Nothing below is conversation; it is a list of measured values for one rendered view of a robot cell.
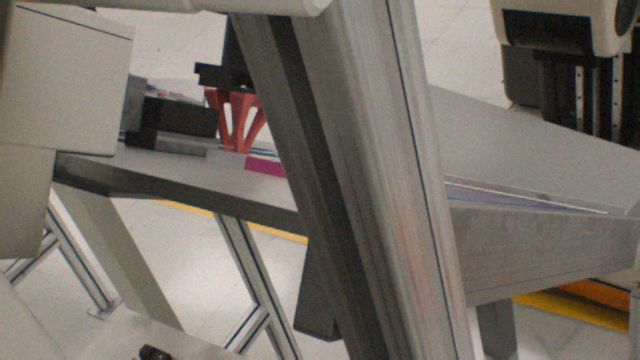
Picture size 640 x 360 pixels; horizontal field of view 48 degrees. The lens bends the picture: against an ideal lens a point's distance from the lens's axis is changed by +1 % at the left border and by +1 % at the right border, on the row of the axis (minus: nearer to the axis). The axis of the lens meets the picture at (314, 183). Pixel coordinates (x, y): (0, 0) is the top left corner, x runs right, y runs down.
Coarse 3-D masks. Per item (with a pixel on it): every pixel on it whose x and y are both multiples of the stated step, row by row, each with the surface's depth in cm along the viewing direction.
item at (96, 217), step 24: (72, 192) 131; (72, 216) 137; (96, 216) 136; (96, 240) 139; (120, 240) 142; (120, 264) 143; (144, 264) 149; (120, 288) 149; (144, 288) 150; (144, 312) 152; (168, 312) 157
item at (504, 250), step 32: (480, 224) 41; (512, 224) 46; (544, 224) 52; (576, 224) 60; (608, 224) 71; (480, 256) 42; (512, 256) 47; (544, 256) 54; (576, 256) 62; (608, 256) 74; (320, 288) 29; (480, 288) 43; (512, 288) 49; (544, 288) 55; (320, 320) 29
